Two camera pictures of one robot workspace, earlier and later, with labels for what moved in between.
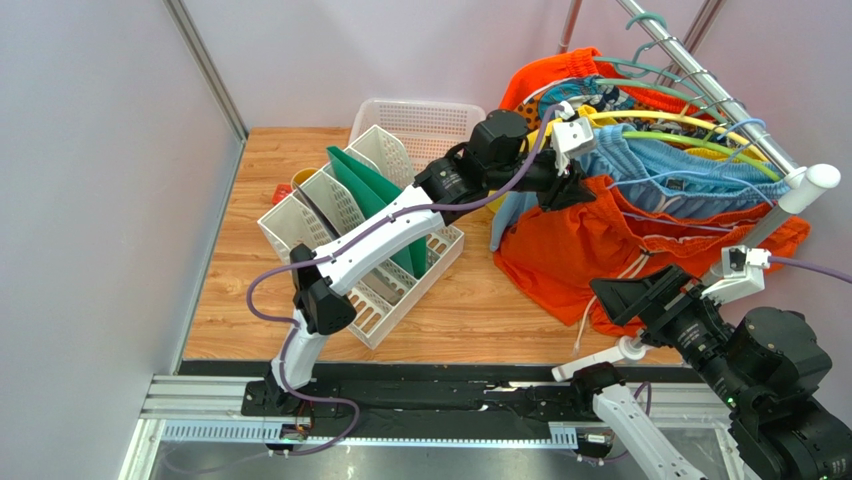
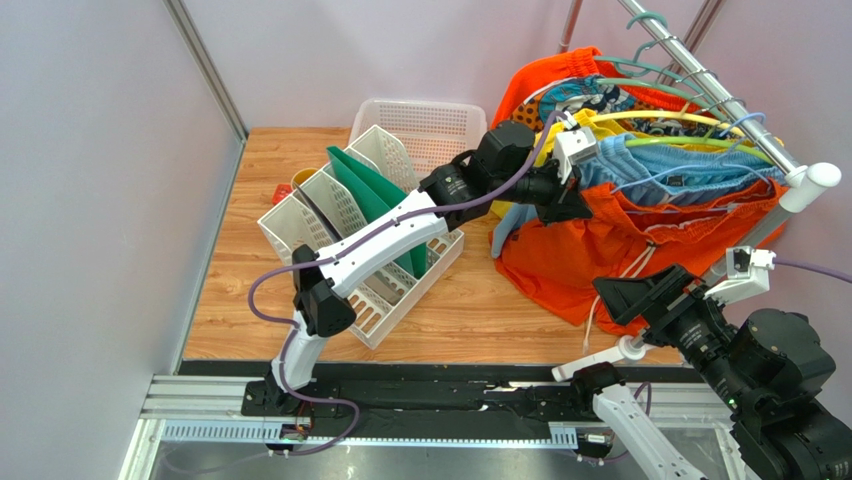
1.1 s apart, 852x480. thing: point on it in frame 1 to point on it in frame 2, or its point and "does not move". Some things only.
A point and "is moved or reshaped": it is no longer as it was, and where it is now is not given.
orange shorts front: x=553 y=253 is moved or reshaped
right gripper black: x=651 y=303 does not move
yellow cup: x=302 y=176 does not move
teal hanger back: x=635 y=69 does not move
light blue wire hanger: x=748 y=188 to x=721 y=162
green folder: x=371 y=192 does not move
